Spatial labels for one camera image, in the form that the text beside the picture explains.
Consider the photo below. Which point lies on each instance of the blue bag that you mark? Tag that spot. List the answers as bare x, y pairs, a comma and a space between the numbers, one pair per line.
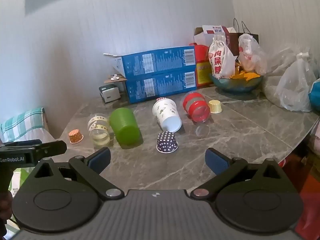
315, 92

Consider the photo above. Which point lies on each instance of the orange dotted paper cup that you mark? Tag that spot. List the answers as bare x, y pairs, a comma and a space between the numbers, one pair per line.
75, 136

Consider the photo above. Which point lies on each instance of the dark dotted paper cup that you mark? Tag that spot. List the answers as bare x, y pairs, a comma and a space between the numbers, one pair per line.
167, 143

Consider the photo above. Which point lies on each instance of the cardboard card with white hook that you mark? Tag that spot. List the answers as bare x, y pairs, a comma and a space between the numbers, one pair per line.
115, 78

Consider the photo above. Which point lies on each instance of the red box yellow label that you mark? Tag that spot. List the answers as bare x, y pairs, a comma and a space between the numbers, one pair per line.
202, 66

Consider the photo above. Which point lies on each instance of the clear round plastic lid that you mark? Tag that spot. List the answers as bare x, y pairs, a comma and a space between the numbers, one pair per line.
202, 130

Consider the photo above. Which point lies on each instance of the clear plastic bag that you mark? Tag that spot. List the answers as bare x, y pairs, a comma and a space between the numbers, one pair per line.
275, 67

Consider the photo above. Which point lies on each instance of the small white device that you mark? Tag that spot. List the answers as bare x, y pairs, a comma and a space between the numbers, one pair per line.
110, 93

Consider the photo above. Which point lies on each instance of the clear glass cup yellow pattern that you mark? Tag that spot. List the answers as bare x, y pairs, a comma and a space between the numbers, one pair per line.
99, 133

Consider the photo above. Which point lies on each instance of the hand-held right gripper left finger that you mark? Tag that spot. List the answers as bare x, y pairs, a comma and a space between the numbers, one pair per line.
99, 159

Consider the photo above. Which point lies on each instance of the green plastic cup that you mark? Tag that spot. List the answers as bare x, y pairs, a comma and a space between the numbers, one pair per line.
124, 126

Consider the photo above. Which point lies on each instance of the orange snack packets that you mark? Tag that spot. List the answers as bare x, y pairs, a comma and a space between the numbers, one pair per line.
246, 75

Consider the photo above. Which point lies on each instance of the white and red cardboard box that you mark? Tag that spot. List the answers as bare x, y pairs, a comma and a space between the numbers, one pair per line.
208, 33

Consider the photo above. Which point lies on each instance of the blue glass bowl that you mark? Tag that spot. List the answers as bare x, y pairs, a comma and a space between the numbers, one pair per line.
235, 83

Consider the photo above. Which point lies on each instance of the red chair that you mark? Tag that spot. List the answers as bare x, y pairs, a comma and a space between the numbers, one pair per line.
308, 197

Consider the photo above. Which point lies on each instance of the small yellow paper cup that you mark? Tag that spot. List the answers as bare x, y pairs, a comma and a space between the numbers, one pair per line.
215, 106

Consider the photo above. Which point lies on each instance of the white plastic bag red print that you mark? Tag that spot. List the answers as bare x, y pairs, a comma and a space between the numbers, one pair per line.
250, 52

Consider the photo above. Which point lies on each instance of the white patterned paper cup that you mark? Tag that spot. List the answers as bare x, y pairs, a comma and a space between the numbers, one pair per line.
167, 115

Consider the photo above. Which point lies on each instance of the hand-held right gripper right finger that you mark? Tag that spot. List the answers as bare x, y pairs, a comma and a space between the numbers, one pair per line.
217, 162

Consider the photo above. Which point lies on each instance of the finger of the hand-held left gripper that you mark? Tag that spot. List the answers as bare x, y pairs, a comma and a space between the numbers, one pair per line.
52, 148

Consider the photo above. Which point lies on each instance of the tied white plastic bag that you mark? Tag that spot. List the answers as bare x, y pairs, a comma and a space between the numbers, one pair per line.
296, 85

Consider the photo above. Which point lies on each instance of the blue cardboard box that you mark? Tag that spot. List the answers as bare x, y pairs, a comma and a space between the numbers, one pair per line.
155, 61
160, 85

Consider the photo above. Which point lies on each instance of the dark brown paper bag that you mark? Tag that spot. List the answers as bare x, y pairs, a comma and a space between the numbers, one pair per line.
235, 40

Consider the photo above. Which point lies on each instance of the red banded clear plastic cup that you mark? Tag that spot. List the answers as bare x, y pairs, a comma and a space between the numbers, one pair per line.
196, 107

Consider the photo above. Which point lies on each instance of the checked green cloth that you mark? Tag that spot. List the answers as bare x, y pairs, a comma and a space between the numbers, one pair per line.
22, 125

